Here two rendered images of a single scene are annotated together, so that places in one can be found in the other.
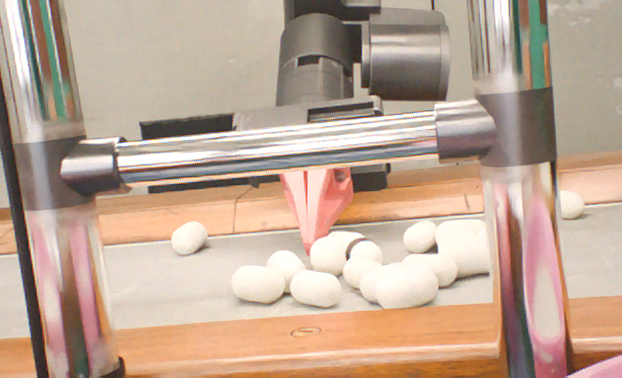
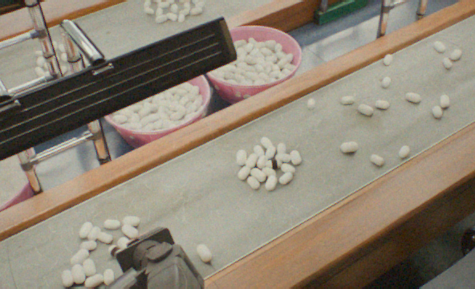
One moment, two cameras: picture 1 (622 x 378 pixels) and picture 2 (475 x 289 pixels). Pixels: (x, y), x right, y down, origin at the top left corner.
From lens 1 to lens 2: 137 cm
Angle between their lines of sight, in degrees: 116
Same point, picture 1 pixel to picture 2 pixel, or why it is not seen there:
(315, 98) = (140, 245)
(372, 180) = not seen: hidden behind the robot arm
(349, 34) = not seen: hidden behind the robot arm
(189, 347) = (98, 172)
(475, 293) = (74, 247)
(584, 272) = (50, 271)
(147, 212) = (247, 260)
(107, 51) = not seen: outside the picture
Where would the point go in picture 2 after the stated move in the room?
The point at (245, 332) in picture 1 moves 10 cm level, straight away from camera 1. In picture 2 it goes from (92, 180) to (123, 205)
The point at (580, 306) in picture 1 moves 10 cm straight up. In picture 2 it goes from (34, 209) to (19, 176)
